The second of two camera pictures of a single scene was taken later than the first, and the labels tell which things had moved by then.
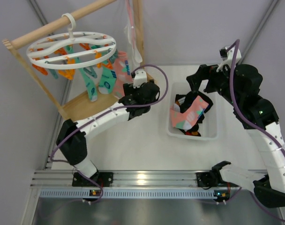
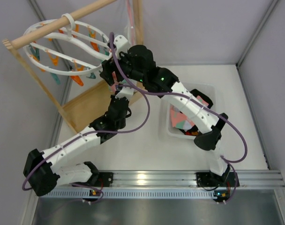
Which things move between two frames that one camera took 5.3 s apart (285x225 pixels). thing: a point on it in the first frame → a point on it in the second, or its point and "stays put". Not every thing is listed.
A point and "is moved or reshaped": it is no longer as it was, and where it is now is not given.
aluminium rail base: (60, 184) stays put
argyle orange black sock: (196, 133) stays put
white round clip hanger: (71, 50) is moved or reshaped
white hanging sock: (129, 29) stays put
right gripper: (204, 76) → (107, 69)
